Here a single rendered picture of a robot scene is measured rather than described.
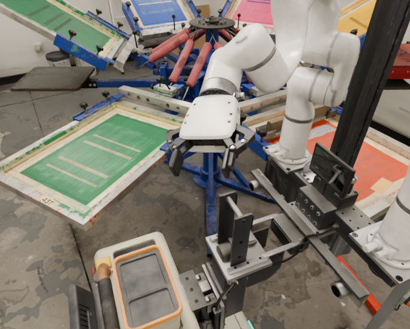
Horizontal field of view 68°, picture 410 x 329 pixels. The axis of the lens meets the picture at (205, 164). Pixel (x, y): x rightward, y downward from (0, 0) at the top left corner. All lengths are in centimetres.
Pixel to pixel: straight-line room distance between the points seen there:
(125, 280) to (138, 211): 160
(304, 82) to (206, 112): 47
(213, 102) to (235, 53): 10
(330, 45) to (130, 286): 85
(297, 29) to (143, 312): 76
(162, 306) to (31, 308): 145
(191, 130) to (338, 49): 52
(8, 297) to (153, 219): 102
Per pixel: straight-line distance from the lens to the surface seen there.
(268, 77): 63
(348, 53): 92
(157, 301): 88
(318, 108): 168
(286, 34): 72
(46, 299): 224
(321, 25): 94
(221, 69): 61
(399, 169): 156
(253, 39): 59
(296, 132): 103
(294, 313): 205
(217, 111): 55
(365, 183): 141
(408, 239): 84
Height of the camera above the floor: 178
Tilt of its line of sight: 38 degrees down
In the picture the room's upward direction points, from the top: straight up
